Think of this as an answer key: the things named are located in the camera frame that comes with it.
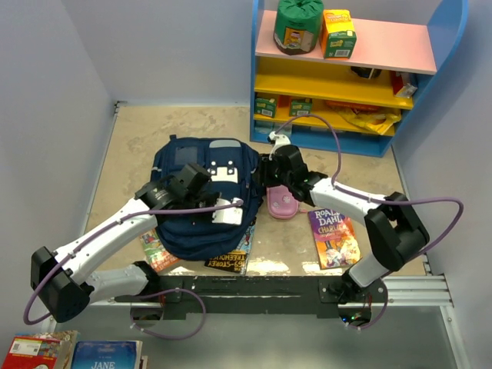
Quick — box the pink blue pencil case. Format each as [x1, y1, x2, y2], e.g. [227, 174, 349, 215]
[267, 185, 299, 219]

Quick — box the navy blue school backpack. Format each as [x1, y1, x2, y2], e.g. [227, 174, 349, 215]
[151, 135, 266, 261]

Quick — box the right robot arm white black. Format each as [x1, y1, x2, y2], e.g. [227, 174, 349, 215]
[253, 145, 430, 302]

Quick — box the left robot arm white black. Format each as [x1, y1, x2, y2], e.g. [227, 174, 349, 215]
[23, 164, 242, 325]

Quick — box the yellow snack bag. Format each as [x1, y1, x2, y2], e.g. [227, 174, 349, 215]
[324, 100, 402, 135]

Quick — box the right small green box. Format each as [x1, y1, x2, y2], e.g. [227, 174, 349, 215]
[289, 98, 313, 117]

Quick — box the small green box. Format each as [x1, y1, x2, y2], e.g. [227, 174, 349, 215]
[289, 98, 313, 117]
[254, 92, 278, 118]

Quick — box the orange 78-storey treehouse book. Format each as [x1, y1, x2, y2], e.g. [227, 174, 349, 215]
[139, 229, 180, 273]

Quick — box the left small green box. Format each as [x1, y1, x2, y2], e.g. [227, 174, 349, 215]
[254, 92, 278, 118]

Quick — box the purple Roald Dahl book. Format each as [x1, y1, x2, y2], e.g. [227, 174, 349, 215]
[307, 208, 361, 270]

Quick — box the black 169-storey treehouse book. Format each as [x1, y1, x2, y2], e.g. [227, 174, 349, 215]
[204, 218, 257, 275]

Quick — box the colourful blue toy shelf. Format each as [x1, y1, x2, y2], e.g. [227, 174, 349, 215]
[251, 1, 469, 157]

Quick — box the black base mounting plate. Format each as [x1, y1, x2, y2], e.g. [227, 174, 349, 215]
[114, 274, 389, 321]

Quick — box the red white packet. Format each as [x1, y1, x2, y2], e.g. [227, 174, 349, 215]
[390, 71, 418, 98]

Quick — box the orange green carton box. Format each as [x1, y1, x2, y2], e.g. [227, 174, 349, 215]
[320, 9, 357, 59]

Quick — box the green wrapped tissue roll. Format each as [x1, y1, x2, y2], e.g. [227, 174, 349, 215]
[274, 0, 324, 55]

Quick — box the blue Jane book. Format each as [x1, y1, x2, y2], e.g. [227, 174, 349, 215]
[71, 341, 148, 369]

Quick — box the red book bottom left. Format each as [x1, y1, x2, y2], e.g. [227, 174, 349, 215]
[1, 331, 79, 369]

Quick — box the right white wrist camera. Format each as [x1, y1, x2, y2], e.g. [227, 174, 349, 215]
[268, 131, 291, 158]

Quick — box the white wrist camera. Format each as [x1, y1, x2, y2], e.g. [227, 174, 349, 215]
[268, 131, 291, 158]
[212, 198, 243, 225]

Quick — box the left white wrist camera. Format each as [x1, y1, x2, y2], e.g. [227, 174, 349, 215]
[212, 198, 243, 225]

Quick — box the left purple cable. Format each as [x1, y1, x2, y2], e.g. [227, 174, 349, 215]
[22, 199, 245, 340]

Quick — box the purple cable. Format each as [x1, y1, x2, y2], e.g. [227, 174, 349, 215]
[272, 113, 465, 331]
[22, 199, 245, 340]

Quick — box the aluminium rail frame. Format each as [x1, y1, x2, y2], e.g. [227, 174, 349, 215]
[40, 100, 470, 369]

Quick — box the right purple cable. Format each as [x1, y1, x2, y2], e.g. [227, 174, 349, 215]
[272, 113, 465, 331]

